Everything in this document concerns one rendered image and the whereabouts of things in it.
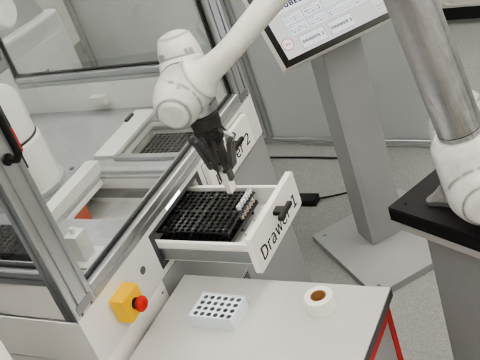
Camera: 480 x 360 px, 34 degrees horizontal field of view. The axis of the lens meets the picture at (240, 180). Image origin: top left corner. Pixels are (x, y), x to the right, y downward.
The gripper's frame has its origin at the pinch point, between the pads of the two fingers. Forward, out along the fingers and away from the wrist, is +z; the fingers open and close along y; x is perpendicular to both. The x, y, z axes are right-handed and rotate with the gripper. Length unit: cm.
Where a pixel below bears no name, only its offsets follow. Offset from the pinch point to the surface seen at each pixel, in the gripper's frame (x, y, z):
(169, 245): -13.3, -15.3, 11.0
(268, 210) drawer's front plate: -3.1, 10.7, 7.4
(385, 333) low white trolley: -17, 39, 33
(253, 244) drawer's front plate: -14.3, 10.7, 9.2
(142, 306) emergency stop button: -34.7, -11.8, 11.9
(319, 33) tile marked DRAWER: 80, -2, -1
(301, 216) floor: 110, -49, 99
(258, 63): 171, -81, 51
